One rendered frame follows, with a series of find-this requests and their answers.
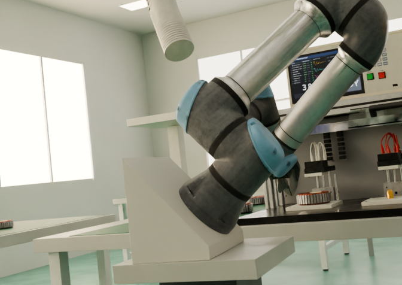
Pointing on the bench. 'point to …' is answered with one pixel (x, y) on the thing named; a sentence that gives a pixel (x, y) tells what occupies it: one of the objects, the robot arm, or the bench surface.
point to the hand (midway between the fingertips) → (291, 190)
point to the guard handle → (383, 107)
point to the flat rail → (340, 127)
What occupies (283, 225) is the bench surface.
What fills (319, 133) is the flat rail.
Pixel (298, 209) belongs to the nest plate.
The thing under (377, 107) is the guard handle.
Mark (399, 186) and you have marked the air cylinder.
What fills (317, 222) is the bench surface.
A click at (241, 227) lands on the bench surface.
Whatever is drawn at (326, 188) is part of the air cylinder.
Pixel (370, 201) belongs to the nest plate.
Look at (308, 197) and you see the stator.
